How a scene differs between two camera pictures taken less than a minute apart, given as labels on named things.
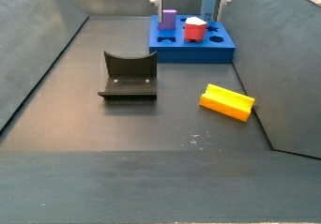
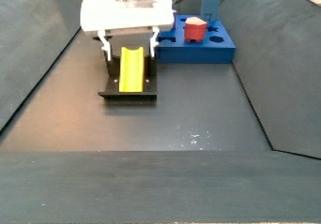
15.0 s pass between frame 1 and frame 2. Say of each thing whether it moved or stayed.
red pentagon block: stayed
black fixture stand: stayed
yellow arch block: moved
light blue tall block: stayed
